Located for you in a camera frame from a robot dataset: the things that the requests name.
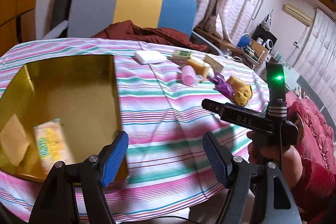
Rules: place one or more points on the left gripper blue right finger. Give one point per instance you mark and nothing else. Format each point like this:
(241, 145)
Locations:
(219, 157)

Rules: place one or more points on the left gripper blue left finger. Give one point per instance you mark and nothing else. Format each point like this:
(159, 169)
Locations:
(112, 158)

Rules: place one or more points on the large yellow sponge block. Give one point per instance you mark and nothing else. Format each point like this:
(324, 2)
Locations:
(14, 140)

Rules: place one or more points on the right hand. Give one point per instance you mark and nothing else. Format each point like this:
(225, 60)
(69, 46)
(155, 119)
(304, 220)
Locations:
(288, 158)

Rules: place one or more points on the yellow sponge with holes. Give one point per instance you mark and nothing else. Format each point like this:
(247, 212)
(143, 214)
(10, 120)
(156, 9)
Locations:
(242, 94)

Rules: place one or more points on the red quilted blanket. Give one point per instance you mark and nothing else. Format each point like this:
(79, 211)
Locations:
(316, 137)

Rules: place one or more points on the striped pink tablecloth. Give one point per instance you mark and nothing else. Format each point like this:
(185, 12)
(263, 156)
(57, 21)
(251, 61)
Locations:
(164, 119)

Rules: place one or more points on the small yellow sponge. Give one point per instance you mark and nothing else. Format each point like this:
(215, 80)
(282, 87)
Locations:
(235, 83)

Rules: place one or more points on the gold metal tin box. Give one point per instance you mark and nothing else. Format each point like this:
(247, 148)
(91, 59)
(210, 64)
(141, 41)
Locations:
(80, 91)

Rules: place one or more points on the cluttered wooden desk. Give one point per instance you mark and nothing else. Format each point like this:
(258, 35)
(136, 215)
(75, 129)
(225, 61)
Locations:
(254, 55)

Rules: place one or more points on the cream rectangular box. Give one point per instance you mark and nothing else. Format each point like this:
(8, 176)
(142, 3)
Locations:
(217, 65)

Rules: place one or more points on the yellow sponge cube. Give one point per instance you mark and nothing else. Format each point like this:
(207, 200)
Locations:
(200, 67)

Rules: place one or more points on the white folded towel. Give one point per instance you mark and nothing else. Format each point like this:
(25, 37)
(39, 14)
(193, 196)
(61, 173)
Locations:
(150, 57)

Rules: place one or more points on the small green white box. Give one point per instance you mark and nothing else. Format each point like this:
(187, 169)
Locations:
(181, 56)

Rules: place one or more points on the dark red jacket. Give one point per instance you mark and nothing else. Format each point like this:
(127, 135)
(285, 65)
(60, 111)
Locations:
(165, 36)

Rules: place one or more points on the grey yellow blue chair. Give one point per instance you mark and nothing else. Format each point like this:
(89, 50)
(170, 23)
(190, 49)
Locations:
(85, 18)

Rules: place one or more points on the wall air conditioner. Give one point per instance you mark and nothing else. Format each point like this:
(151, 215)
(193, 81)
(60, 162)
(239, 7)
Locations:
(297, 14)

